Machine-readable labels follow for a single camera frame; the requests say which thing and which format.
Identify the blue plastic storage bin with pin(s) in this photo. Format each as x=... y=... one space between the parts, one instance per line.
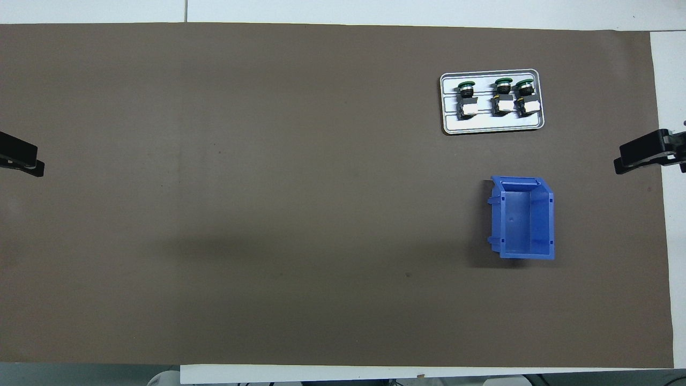
x=517 y=220

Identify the brown paper table mat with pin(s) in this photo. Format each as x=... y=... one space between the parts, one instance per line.
x=268 y=187

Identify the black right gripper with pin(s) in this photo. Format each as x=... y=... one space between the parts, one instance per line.
x=676 y=150

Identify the green push button switch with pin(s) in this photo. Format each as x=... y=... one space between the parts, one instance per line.
x=502 y=99
x=526 y=101
x=467 y=99

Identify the silver metal tray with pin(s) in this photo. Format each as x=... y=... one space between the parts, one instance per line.
x=482 y=124

